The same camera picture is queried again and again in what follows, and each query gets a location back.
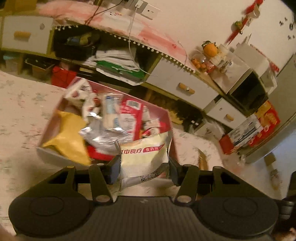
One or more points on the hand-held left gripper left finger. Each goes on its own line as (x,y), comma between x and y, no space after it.
(113,169)

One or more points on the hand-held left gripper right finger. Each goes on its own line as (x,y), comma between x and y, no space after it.
(175,172)

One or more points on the red long snack packet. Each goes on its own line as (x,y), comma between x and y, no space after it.
(130,115)
(99,154)

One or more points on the tan snack packet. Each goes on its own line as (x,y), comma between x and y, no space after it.
(203,160)

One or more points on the white packet with red label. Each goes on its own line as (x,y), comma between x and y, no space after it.
(143,160)

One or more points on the silver grey snack packet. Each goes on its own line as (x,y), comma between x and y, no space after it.
(99,136)

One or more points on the red patterned snack packet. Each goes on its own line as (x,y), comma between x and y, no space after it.
(152,126)

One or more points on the yellow snack packet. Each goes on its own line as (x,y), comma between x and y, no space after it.
(67,136)

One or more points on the white blue snack packet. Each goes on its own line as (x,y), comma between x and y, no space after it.
(112,111)

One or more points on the pink cardboard box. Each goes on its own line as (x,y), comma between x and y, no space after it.
(49,151)

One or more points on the white red printed packet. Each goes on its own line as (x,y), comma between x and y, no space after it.
(91,106)

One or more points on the white cardboard box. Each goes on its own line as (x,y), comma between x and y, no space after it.
(205,129)

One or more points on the printed white carton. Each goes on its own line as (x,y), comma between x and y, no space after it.
(245,132)

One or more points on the red printed carton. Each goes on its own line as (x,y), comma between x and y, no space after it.
(268,115)

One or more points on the wide white drawer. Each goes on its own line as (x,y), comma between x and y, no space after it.
(166,76)

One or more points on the green folder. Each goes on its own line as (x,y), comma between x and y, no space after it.
(120,69)

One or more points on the orange red shoe box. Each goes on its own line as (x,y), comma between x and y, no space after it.
(62,76)

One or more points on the black microwave oven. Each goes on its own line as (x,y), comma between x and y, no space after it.
(249,92)

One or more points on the small tangerines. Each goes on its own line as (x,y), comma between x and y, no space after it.
(198,64)

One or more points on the floral printed cloth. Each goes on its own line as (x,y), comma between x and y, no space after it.
(23,104)

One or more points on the stack of white papers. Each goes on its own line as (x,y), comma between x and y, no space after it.
(111,55)

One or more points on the glass fruit stand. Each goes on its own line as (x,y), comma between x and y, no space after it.
(196,54)

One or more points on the black basket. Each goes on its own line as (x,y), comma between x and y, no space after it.
(76,52)

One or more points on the large orange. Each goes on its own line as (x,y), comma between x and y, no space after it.
(210,49)

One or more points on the white embroidered cloth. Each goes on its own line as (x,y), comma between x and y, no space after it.
(240,60)

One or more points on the pink cabinet cloth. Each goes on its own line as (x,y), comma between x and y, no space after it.
(152,34)

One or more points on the white drawer cabinet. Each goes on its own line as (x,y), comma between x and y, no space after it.
(50,44)

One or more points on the grey power strip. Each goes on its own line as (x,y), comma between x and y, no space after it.
(135,4)

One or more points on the red hanging ornament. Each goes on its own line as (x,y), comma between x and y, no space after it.
(248,8)

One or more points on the white wall socket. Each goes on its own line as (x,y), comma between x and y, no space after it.
(151,10)

